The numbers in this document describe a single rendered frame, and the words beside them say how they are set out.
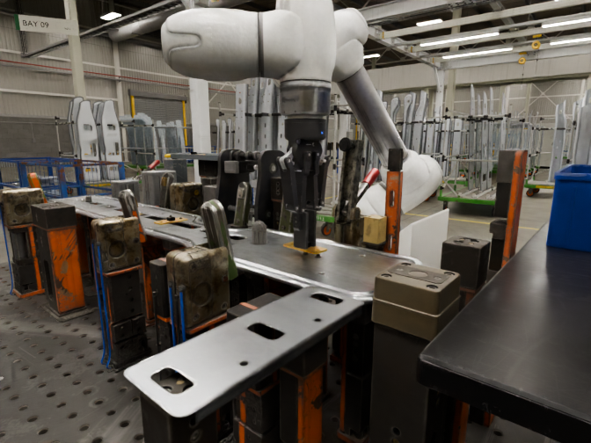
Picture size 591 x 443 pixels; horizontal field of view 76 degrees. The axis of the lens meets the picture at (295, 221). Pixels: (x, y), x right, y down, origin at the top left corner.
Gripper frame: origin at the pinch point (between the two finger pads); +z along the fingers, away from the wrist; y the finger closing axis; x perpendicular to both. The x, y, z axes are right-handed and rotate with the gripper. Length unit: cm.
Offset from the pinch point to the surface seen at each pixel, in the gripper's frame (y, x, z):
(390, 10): -584, -289, -234
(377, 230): -11.0, 9.4, 0.9
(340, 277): 6.2, 12.4, 5.0
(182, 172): -34, -92, -4
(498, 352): 19.8, 38.0, 2.1
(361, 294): 9.7, 18.3, 5.2
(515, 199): -14.1, 31.9, -7.0
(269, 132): -359, -360, -30
